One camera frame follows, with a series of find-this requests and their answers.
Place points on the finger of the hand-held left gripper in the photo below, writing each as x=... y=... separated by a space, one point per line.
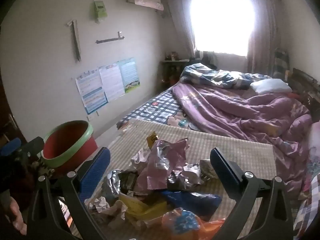
x=33 y=145
x=10 y=146

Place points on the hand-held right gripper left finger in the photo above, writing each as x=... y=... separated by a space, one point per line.
x=95 y=172

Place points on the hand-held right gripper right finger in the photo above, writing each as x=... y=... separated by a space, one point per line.
x=225 y=170

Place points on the red basin with green rim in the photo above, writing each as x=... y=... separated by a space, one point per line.
x=67 y=150

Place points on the orange plastic bag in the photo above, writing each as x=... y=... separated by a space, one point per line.
x=212 y=226

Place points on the pink foil wrapper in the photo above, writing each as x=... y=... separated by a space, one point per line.
x=157 y=165

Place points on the blue patterned wrapper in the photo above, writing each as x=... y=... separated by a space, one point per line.
x=183 y=220

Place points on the small yellow wrapper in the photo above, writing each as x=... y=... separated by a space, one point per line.
x=152 y=139

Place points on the person's left hand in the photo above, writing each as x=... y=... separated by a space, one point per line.
x=16 y=216

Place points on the silver foil wrapper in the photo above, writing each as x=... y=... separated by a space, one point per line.
x=113 y=182

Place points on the beige woven mat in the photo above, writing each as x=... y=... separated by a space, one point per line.
x=225 y=145

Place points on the camouflage cloth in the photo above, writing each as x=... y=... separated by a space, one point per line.
x=43 y=168

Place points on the crumpled white tissue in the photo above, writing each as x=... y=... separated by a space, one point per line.
x=100 y=202

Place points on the dark wooden door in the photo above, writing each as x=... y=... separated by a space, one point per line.
x=6 y=115

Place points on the crumpled white wrapper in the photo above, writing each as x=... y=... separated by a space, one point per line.
x=192 y=172

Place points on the dark blue snack packet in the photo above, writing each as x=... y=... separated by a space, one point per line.
x=195 y=201

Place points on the yellow plastic bag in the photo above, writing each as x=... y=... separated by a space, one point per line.
x=140 y=206

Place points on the purple quilt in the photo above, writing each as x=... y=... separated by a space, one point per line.
x=237 y=115

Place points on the checkered cartoon bed sheet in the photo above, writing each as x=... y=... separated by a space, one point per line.
x=157 y=107

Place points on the pink floral pillow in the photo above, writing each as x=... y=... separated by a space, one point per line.
x=313 y=145

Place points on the patchwork checkered cloth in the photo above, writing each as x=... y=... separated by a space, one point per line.
x=308 y=212

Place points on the blue patterned quilt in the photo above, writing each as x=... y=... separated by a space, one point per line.
x=215 y=76

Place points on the white pillow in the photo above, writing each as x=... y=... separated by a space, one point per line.
x=271 y=86

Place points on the cluttered corner shelf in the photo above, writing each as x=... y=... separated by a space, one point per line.
x=173 y=65

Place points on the dark wooden headboard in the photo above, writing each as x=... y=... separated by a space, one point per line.
x=306 y=85

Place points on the hanging plaid cloth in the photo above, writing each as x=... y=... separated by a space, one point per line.
x=281 y=62

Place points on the sheer pink curtain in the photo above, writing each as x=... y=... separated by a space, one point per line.
x=181 y=25
x=261 y=37

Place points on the bright window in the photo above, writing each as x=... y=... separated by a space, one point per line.
x=222 y=22

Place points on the blue chart wall poster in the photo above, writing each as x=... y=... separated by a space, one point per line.
x=91 y=92

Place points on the white chart wall poster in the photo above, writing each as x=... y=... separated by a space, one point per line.
x=111 y=82

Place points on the teal wall poster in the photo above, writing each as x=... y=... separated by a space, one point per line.
x=130 y=75

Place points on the long metal wall bracket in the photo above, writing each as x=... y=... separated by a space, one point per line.
x=74 y=42

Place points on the short metal wall bracket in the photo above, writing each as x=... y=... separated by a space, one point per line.
x=110 y=40

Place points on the green wall box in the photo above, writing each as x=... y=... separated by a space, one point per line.
x=100 y=7

